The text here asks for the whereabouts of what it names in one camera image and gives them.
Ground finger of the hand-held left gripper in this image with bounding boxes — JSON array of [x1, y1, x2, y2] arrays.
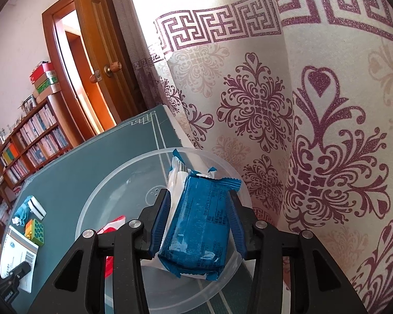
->
[[0, 262, 31, 283]]

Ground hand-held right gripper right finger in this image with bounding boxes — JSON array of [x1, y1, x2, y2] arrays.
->
[[227, 192, 369, 314]]

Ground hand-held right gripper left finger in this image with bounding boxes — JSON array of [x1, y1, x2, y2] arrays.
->
[[28, 189, 171, 314]]

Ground white medicine box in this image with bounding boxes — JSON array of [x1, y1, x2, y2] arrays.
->
[[0, 225, 39, 293]]

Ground blue snack packet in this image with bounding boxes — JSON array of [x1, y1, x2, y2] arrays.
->
[[157, 167, 242, 282]]

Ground multicoloured toy brick stack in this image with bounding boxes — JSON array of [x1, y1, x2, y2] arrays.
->
[[24, 218, 46, 247]]

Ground white plastic packet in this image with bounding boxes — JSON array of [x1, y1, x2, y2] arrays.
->
[[141, 148, 223, 282]]

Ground red snack packet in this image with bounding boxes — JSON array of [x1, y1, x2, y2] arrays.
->
[[96, 215, 127, 278]]

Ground clear plastic bowl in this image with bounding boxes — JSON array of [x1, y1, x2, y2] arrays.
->
[[75, 147, 253, 314]]

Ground blue crumpled cloth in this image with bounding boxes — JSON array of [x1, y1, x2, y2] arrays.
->
[[12, 196, 33, 227]]

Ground white and black eraser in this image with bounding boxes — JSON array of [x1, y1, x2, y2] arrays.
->
[[27, 195, 47, 220]]

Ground cream and purple patterned curtain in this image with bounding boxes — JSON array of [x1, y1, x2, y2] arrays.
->
[[118, 0, 393, 314]]

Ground rows of books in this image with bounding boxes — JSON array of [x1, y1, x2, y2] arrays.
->
[[0, 106, 69, 184]]

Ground wooden bookshelf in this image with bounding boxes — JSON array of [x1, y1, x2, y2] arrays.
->
[[0, 96, 74, 210]]

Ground brass door knob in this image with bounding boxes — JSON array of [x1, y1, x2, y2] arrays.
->
[[105, 61, 122, 78]]

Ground beige cardboard box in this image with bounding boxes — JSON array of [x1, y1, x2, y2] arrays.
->
[[33, 85, 62, 104]]

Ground green box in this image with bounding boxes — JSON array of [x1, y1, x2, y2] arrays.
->
[[34, 75, 59, 95]]

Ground red box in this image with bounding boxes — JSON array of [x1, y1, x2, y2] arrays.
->
[[29, 62, 54, 84]]

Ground wooden door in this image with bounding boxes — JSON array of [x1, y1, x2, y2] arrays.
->
[[71, 0, 141, 128]]

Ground small picture frame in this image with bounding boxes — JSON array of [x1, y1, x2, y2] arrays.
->
[[20, 96, 36, 112]]

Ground wooden door frame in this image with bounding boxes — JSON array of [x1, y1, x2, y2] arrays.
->
[[42, 0, 118, 139]]

